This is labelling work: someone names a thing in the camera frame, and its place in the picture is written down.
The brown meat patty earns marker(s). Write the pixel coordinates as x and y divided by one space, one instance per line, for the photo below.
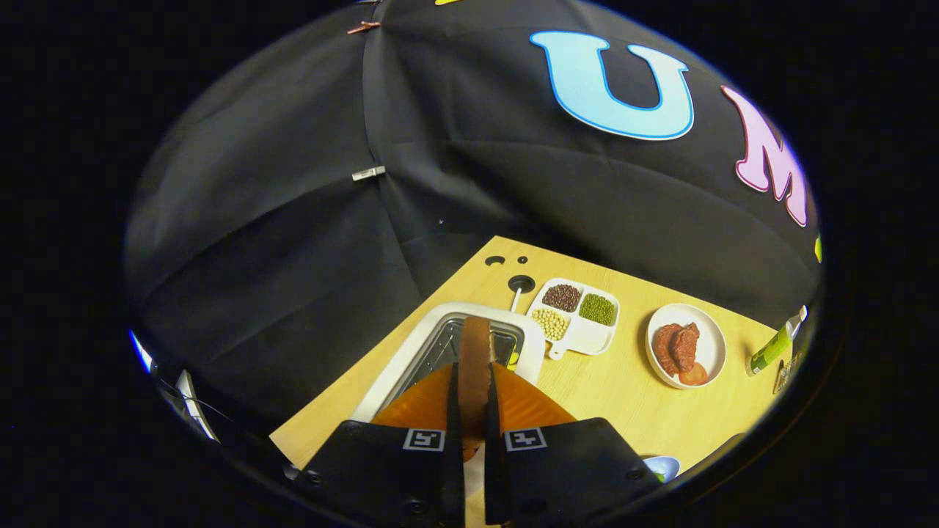
678 348

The white cloth clip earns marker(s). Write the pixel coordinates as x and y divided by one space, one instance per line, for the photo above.
368 173

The blue plate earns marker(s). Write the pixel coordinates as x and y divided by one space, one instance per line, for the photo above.
660 466

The plain bread slice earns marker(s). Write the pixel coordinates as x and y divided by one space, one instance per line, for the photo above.
475 367

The green label water bottle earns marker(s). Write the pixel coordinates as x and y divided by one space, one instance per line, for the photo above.
770 352

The white round plate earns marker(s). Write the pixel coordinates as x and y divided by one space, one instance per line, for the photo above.
711 345

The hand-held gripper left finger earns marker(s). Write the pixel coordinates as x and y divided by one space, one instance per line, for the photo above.
453 469

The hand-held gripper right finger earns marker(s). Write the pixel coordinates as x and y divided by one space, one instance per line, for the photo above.
495 477

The white toaster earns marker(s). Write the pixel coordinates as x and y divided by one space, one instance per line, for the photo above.
533 352

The black backdrop cloth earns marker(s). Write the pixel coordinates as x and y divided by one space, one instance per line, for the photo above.
293 220

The white divided bean dish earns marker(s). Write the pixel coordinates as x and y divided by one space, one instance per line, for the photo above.
587 337

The wooden cloth clip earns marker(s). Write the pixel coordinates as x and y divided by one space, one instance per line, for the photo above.
364 28

